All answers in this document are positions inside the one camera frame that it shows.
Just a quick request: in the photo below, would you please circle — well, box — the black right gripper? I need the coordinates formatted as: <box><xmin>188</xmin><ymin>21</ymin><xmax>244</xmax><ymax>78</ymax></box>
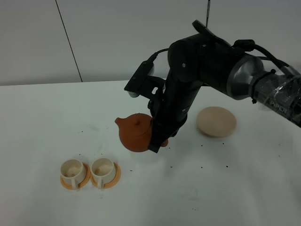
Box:
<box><xmin>148</xmin><ymin>71</ymin><xmax>203</xmax><ymax>153</ymax></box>

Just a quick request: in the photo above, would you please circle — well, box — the white teacup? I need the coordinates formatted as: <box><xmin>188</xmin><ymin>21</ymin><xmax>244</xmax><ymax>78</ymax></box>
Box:
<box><xmin>60</xmin><ymin>159</ymin><xmax>86</xmax><ymax>190</ymax></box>
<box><xmin>90</xmin><ymin>158</ymin><xmax>116</xmax><ymax>189</ymax></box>

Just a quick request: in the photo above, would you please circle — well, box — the right white teacup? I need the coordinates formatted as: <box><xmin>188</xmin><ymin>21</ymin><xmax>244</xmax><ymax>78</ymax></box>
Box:
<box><xmin>90</xmin><ymin>158</ymin><xmax>116</xmax><ymax>189</ymax></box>

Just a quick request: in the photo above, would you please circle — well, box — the beige round teapot coaster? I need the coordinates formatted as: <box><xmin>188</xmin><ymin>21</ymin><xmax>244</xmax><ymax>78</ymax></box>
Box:
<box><xmin>196</xmin><ymin>106</ymin><xmax>237</xmax><ymax>137</ymax></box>

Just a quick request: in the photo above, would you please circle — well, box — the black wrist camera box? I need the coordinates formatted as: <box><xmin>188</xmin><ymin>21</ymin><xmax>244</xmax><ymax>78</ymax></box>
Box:
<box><xmin>124</xmin><ymin>60</ymin><xmax>154</xmax><ymax>99</ymax></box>

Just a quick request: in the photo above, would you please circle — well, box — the brown clay teapot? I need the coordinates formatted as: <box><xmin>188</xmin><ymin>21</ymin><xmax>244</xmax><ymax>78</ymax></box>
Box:
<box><xmin>115</xmin><ymin>113</ymin><xmax>168</xmax><ymax>153</ymax></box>

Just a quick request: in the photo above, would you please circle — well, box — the left white teacup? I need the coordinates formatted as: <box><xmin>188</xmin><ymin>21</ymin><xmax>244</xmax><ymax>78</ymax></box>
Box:
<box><xmin>60</xmin><ymin>159</ymin><xmax>86</xmax><ymax>190</ymax></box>

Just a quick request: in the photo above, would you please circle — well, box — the black camera cable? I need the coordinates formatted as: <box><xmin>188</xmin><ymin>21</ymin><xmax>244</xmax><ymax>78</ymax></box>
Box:
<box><xmin>150</xmin><ymin>39</ymin><xmax>301</xmax><ymax>76</ymax></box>

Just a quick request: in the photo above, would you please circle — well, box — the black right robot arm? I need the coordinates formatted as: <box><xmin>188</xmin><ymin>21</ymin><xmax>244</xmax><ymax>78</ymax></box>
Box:
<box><xmin>148</xmin><ymin>21</ymin><xmax>301</xmax><ymax>152</ymax></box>

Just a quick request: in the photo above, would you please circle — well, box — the left orange saucer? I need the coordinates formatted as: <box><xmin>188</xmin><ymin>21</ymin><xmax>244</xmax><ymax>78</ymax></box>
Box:
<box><xmin>60</xmin><ymin>162</ymin><xmax>91</xmax><ymax>190</ymax></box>

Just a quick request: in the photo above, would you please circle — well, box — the orange saucer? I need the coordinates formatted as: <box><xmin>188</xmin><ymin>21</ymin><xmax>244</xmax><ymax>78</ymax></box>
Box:
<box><xmin>60</xmin><ymin>162</ymin><xmax>91</xmax><ymax>190</ymax></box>
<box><xmin>90</xmin><ymin>162</ymin><xmax>121</xmax><ymax>189</ymax></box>

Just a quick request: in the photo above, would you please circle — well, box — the right orange saucer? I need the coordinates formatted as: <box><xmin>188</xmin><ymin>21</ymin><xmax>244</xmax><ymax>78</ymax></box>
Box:
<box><xmin>90</xmin><ymin>162</ymin><xmax>121</xmax><ymax>189</ymax></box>

